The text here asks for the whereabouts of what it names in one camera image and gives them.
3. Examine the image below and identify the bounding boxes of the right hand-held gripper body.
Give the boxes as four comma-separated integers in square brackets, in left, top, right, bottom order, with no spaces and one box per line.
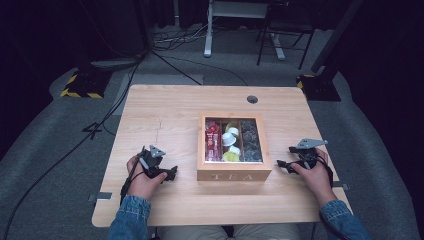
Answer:
[295,138,329,170]

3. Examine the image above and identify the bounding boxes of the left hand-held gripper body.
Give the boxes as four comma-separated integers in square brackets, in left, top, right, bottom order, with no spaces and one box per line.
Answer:
[137,144,168,179]

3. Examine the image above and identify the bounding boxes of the person's left hand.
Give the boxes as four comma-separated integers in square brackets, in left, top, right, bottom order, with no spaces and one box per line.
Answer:
[126,154,168,201]

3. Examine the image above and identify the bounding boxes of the person's right hand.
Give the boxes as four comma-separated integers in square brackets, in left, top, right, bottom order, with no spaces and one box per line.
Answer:
[291,148,338,208]

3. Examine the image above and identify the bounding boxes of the pile of dark packets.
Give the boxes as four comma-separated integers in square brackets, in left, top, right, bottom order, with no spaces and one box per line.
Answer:
[240,120,263,163]

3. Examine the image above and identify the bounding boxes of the row of red packets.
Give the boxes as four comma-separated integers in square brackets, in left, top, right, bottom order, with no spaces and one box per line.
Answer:
[205,120,223,162]

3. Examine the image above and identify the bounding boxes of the wooden tea box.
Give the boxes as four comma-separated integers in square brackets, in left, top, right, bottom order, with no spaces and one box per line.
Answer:
[196,111,273,183]

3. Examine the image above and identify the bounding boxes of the black yellow striped stand base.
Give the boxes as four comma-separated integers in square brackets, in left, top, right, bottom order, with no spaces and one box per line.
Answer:
[59,67,113,100]
[296,73,342,102]

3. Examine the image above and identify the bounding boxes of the person's right leg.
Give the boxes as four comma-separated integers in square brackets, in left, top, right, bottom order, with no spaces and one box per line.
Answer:
[232,223,302,240]

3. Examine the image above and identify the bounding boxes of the black slanted stand pole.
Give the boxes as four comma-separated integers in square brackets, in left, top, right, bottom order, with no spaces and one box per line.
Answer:
[310,0,365,75]

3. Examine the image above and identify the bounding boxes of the right hand-held gripper cable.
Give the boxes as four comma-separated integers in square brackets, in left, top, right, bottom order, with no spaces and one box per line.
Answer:
[314,154,335,188]

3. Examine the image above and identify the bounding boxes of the hand-held gripper cable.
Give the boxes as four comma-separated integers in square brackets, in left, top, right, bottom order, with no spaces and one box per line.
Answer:
[119,159,145,205]
[314,154,335,188]

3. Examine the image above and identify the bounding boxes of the left hand-held gripper cable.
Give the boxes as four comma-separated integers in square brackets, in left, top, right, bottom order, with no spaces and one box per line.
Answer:
[119,159,145,205]

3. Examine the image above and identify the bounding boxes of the long black floor cable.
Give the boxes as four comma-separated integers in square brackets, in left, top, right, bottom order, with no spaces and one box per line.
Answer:
[0,54,146,240]

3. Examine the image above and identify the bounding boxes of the thin black floor cable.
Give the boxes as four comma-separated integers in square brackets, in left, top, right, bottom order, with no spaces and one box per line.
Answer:
[151,49,248,87]

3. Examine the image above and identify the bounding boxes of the bundle of floor cables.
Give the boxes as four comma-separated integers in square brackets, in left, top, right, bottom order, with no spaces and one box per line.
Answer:
[152,19,214,52]

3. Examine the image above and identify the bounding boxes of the black metal chair frame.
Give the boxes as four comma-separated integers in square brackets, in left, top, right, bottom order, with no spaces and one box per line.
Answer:
[255,2,317,71]

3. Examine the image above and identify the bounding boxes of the white desk frame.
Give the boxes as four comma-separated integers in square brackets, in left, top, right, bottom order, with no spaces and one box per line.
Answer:
[203,0,287,61]

